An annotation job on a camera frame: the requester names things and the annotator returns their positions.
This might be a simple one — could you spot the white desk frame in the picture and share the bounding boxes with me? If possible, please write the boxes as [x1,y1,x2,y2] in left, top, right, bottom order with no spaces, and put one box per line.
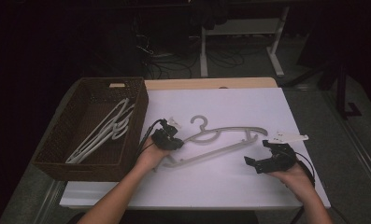
[199,5,291,78]

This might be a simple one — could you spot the black metal stand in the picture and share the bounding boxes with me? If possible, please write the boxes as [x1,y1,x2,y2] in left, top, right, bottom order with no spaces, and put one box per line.
[281,52,364,120]

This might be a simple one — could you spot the person's right hand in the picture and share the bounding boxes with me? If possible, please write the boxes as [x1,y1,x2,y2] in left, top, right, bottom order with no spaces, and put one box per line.
[267,161,316,195]

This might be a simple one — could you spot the black floor cables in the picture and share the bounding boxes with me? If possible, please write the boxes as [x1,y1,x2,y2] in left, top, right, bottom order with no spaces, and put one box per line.
[132,31,268,80]

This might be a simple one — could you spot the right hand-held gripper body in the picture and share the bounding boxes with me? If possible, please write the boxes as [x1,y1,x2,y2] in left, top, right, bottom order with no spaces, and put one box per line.
[255,132,309,175]

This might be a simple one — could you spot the person's left hand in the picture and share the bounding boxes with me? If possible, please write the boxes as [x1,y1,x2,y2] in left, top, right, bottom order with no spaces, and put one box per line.
[136,135,172,173]

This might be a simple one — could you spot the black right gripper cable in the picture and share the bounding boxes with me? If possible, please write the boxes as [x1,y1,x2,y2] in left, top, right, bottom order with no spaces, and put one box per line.
[290,150,317,224]

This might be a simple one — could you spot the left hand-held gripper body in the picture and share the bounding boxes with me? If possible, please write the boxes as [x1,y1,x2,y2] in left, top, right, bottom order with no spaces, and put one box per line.
[150,117,183,151]

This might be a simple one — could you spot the brown woven basket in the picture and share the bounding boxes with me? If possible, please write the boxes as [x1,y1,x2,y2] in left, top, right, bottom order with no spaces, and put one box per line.
[32,77,150,183]

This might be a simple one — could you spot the white table cover sheet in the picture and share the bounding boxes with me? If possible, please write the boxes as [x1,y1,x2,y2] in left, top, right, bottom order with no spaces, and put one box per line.
[59,87,332,209]

